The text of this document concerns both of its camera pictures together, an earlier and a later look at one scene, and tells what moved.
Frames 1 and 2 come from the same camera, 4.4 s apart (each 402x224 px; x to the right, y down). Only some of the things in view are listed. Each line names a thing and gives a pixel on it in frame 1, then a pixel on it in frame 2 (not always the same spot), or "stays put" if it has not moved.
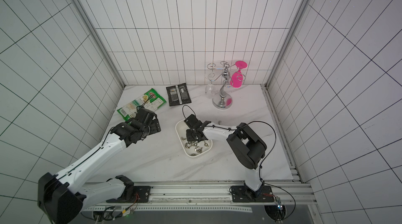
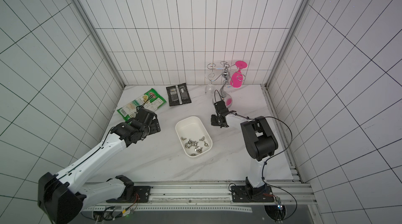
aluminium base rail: [227, 197] stays put
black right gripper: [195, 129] -> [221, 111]
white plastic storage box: [191, 148] stays put
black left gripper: [155, 126] stays put
